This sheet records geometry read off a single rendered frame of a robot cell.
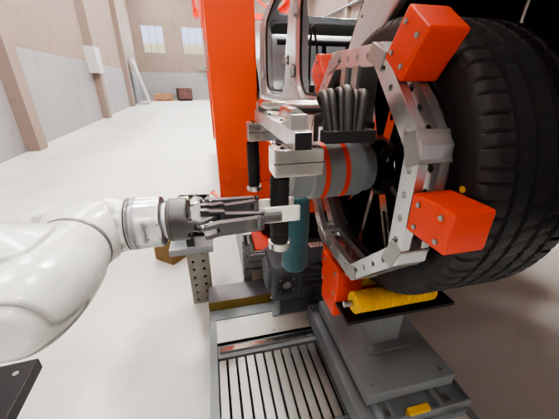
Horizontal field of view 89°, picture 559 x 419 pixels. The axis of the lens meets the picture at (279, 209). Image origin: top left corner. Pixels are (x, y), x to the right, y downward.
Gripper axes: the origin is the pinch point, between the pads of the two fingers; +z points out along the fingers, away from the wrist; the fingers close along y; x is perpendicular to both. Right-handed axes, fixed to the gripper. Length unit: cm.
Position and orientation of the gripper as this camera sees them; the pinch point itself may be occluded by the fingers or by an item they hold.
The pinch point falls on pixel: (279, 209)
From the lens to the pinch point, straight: 53.9
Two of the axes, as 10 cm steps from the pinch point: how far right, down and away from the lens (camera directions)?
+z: 9.7, -0.9, 2.1
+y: 2.3, 4.0, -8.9
